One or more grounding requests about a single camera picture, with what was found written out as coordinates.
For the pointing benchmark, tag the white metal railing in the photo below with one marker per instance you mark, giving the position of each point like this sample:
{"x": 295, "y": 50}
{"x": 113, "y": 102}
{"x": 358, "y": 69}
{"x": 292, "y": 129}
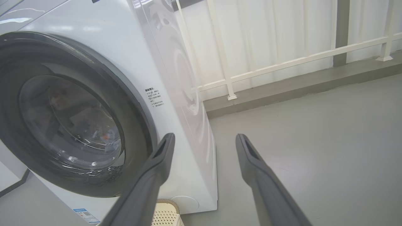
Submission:
{"x": 282, "y": 64}

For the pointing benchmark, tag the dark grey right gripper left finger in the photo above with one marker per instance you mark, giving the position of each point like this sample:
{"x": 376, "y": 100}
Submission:
{"x": 141, "y": 191}

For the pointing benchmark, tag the blue energy label sticker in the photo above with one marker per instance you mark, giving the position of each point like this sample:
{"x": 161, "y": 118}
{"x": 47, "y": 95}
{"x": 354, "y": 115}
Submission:
{"x": 86, "y": 216}

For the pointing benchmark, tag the dark round washer door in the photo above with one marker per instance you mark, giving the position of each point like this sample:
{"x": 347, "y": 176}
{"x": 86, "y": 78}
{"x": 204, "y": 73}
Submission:
{"x": 132, "y": 113}

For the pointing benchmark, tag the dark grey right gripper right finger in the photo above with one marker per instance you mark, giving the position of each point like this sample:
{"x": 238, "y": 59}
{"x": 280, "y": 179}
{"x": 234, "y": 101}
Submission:
{"x": 270, "y": 194}

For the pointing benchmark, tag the white front-load washing machine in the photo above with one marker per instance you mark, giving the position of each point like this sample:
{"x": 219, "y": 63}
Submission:
{"x": 125, "y": 47}

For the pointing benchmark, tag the printed text label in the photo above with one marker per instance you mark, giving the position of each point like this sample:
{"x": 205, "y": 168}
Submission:
{"x": 154, "y": 98}

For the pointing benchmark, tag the cream perforated laundry basket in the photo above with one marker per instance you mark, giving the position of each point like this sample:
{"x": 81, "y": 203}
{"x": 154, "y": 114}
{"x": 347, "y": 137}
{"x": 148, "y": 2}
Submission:
{"x": 166, "y": 215}

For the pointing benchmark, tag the round white filter cover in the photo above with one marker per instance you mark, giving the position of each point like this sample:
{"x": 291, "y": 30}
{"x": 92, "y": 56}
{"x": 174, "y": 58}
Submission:
{"x": 187, "y": 204}

